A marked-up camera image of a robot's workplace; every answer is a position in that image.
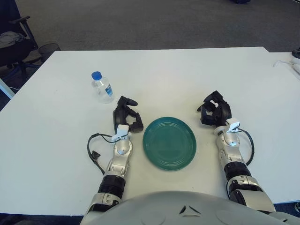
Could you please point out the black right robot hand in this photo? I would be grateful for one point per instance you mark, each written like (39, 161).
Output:
(222, 112)

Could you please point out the white table leg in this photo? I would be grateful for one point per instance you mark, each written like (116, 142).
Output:
(5, 87)

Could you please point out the clear bottle with blue cap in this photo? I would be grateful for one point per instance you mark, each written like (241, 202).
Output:
(103, 91)

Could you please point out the green ribbed plate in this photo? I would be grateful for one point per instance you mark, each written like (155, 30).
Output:
(170, 144)

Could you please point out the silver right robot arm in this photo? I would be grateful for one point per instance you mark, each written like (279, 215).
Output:
(230, 150)

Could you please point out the grey robot torso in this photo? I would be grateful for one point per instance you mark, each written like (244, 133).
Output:
(164, 208)

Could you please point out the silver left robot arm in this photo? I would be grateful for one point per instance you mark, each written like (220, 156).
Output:
(122, 150)

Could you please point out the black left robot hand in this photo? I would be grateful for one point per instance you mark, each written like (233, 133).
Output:
(118, 116)

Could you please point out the black office chair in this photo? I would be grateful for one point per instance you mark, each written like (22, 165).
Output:
(14, 51)

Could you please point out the grey cloth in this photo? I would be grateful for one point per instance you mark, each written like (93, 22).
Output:
(9, 38)

